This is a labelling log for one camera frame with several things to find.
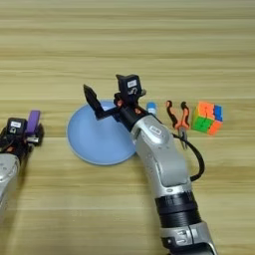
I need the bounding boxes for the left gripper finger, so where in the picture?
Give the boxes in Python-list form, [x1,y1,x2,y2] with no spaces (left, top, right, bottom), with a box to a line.
[33,123,46,147]

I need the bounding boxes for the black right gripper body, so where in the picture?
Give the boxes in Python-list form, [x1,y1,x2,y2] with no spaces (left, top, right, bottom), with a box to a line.
[113,92,147,133]

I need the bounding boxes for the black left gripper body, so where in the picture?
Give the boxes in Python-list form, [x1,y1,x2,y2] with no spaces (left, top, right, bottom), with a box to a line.
[0,125,41,157]

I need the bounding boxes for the purple rectangular block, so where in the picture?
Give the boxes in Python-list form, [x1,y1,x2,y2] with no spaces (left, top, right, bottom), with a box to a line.
[25,110,42,136]

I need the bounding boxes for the light blue round plate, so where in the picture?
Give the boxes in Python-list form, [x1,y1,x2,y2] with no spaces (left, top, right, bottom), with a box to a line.
[66,100,138,166]

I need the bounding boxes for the multicoloured puzzle cube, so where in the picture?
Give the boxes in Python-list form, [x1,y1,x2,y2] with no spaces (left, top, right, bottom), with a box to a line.
[190,101,224,136]

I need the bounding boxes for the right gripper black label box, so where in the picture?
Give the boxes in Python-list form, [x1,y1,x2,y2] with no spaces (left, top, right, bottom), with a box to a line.
[115,73,142,102]

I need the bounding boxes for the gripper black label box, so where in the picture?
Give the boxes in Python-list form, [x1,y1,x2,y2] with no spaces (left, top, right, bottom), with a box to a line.
[115,73,142,102]
[6,117,29,137]

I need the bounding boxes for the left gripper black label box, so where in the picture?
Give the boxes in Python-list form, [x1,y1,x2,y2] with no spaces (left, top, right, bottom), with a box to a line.
[6,117,29,137]

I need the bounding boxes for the blue glue stick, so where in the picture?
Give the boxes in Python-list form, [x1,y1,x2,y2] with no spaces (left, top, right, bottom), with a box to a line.
[145,101,158,118]

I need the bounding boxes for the orange black pliers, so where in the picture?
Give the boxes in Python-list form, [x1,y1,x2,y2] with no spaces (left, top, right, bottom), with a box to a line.
[165,100,191,149]

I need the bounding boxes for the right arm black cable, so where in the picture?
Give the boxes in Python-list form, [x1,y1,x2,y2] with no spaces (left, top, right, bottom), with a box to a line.
[171,131,206,183]

